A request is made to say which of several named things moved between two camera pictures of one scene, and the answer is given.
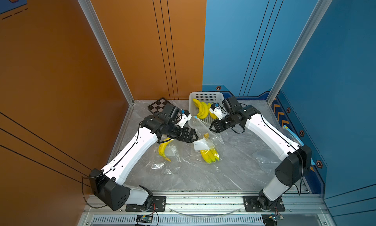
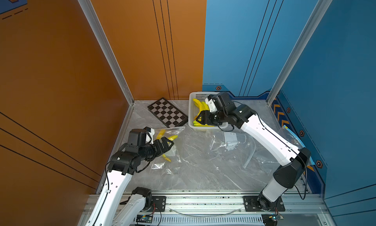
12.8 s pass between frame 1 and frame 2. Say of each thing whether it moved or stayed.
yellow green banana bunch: moved
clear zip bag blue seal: stayed
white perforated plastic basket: stayed
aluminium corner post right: stayed
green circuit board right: stayed
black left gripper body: moved
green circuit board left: stayed
